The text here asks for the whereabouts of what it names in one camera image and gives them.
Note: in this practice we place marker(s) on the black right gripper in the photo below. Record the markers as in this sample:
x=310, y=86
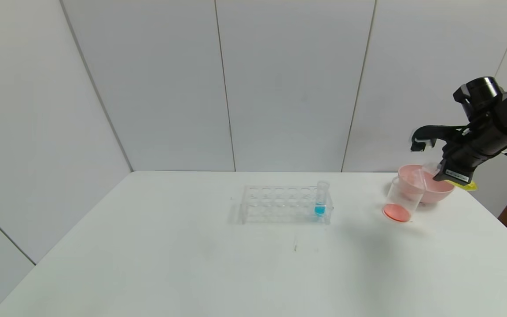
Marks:
x=456, y=174

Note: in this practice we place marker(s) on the test tube with yellow pigment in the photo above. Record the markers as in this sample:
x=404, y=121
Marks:
x=467, y=186

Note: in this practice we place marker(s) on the test tube with red pigment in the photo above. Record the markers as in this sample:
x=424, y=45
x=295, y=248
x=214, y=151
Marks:
x=420, y=179

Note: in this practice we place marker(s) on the test tube with blue pigment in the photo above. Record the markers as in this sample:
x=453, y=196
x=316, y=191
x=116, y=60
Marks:
x=319, y=210

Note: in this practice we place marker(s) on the clear acrylic test tube rack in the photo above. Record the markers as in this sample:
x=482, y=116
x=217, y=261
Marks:
x=275, y=207

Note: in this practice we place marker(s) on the pink bowl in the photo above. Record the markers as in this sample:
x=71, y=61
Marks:
x=434, y=193

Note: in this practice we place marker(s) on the clear plastic measuring cup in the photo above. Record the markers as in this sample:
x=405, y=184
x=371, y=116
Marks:
x=396, y=212

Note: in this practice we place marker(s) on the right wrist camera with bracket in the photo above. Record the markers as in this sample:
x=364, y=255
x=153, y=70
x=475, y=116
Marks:
x=429, y=130

